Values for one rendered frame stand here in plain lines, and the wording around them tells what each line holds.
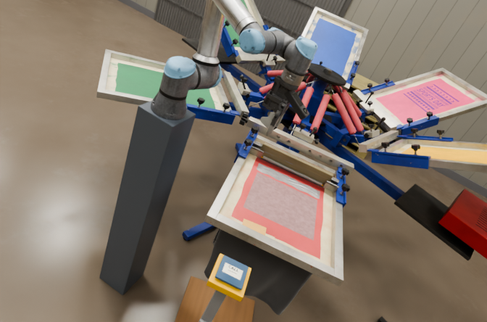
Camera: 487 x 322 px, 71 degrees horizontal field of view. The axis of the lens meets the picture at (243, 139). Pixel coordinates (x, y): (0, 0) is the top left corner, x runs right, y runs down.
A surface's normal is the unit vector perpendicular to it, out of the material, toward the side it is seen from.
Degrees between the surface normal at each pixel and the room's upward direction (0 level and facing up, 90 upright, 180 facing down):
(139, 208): 90
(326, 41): 32
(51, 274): 0
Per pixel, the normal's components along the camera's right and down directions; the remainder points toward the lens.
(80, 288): 0.35, -0.79
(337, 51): 0.16, -0.44
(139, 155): -0.41, 0.35
